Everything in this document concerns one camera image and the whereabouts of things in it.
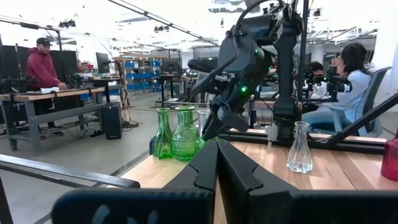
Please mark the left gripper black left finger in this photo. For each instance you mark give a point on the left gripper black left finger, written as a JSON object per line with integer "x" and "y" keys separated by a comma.
{"x": 199, "y": 177}

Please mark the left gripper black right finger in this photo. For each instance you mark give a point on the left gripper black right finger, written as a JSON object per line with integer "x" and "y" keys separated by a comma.
{"x": 242, "y": 186}

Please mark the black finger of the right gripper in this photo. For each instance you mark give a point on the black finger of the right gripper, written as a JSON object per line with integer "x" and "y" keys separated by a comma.
{"x": 231, "y": 119}
{"x": 211, "y": 127}

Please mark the round green glass vase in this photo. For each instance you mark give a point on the round green glass vase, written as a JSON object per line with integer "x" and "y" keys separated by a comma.
{"x": 201, "y": 144}

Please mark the wide green textured glass vase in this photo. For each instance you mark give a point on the wide green textured glass vase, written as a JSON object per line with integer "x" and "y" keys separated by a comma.
{"x": 185, "y": 140}

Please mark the slim green glass vase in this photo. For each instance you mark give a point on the slim green glass vase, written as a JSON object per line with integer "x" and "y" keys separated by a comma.
{"x": 163, "y": 140}

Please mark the clear fluted glass vase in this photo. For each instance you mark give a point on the clear fluted glass vase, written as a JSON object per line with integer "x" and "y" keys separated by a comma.
{"x": 299, "y": 155}

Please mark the red swirl ribbed glass vase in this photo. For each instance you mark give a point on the red swirl ribbed glass vase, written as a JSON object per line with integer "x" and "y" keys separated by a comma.
{"x": 391, "y": 161}

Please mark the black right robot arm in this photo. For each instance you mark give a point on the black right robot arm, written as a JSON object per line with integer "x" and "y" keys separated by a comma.
{"x": 284, "y": 93}

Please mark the small clear glass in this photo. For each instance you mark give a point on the small clear glass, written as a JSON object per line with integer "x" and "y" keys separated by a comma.
{"x": 203, "y": 119}

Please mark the black computer monitor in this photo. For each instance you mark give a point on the black computer monitor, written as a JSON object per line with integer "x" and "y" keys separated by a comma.
{"x": 170, "y": 66}
{"x": 102, "y": 62}

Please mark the person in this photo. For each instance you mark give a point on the person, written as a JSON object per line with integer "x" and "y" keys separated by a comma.
{"x": 42, "y": 71}
{"x": 354, "y": 90}
{"x": 317, "y": 70}

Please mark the rack with blue bins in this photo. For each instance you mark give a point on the rack with blue bins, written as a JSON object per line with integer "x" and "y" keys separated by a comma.
{"x": 140, "y": 75}

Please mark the black computer tower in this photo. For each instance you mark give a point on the black computer tower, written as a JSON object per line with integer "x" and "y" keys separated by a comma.
{"x": 111, "y": 121}

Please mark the grey office chair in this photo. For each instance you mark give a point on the grey office chair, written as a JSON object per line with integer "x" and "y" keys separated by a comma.
{"x": 373, "y": 99}

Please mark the black video camera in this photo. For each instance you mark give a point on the black video camera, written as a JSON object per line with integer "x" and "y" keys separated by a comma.
{"x": 339, "y": 85}

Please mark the black aluminium table frame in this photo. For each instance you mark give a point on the black aluminium table frame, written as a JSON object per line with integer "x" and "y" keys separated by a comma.
{"x": 342, "y": 144}

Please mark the wooden workbench grey frame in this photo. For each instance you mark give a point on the wooden workbench grey frame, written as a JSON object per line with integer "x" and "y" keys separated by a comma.
{"x": 62, "y": 93}

